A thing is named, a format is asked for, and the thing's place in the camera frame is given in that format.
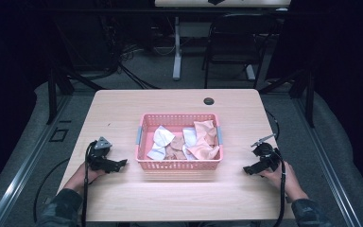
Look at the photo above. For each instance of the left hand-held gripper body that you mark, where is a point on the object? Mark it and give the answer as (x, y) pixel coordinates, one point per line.
(100, 153)

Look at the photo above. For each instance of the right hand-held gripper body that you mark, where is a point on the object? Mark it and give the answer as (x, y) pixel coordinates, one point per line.
(267, 155)

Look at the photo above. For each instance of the person's right hand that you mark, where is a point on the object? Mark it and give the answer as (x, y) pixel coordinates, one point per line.
(279, 176)

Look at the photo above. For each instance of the person's left hand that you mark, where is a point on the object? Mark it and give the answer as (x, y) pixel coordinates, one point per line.
(89, 175)

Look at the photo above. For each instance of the pale blue cloth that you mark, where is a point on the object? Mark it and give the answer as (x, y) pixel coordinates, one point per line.
(157, 153)

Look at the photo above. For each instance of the white cloth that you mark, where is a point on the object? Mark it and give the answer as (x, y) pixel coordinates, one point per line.
(189, 136)
(163, 136)

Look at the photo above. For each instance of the peach cloth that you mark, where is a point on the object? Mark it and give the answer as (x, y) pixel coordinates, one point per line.
(205, 138)

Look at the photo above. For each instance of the pink plastic basket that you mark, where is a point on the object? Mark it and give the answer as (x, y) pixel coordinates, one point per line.
(176, 165)

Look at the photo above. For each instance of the brown cloth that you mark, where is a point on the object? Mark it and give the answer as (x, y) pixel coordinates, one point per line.
(176, 145)

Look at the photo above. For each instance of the black metal stand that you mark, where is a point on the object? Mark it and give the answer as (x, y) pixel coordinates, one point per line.
(309, 101)
(53, 94)

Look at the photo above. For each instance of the white table leg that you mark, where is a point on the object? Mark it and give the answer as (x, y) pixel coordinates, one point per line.
(250, 72)
(177, 56)

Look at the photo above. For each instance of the black chair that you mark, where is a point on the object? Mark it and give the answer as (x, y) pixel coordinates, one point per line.
(236, 34)

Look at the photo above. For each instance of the black object on background table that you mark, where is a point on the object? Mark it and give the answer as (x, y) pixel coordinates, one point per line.
(216, 1)

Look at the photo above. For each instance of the light wooden background table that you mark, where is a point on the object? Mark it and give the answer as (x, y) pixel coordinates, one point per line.
(186, 3)

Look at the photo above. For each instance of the black floor socket frame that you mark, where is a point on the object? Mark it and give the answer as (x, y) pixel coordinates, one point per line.
(59, 135)

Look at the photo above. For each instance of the metal floor rail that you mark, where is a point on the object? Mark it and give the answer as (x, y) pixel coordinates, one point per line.
(22, 170)
(331, 164)

